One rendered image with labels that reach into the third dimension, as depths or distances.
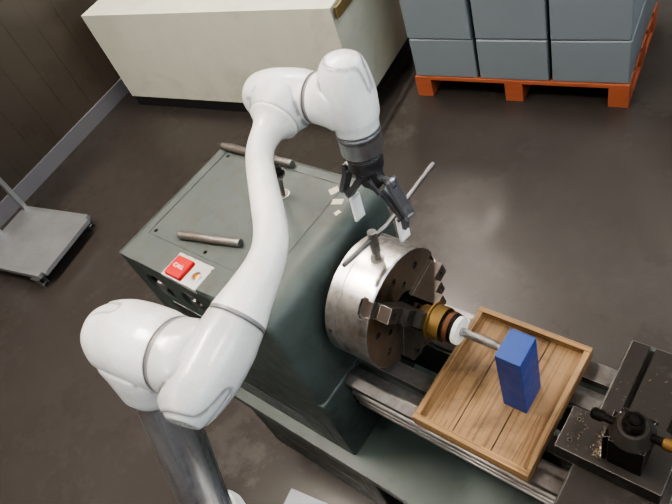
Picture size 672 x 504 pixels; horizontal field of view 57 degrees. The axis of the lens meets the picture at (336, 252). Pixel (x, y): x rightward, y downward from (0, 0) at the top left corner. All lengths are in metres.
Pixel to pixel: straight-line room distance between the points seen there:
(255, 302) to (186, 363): 0.14
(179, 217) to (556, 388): 1.08
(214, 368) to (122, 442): 2.17
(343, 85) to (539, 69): 2.57
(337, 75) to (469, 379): 0.85
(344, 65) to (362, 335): 0.61
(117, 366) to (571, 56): 2.94
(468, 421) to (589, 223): 1.69
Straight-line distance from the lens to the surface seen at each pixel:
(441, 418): 1.58
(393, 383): 1.70
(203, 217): 1.72
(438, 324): 1.44
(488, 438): 1.55
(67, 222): 4.23
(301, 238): 1.52
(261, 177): 1.13
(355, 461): 1.97
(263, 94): 1.23
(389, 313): 1.39
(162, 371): 0.99
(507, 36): 3.57
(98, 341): 1.09
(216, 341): 0.96
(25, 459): 3.41
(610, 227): 3.07
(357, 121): 1.17
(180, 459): 1.24
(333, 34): 3.61
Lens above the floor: 2.30
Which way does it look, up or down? 46 degrees down
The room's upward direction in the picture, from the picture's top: 24 degrees counter-clockwise
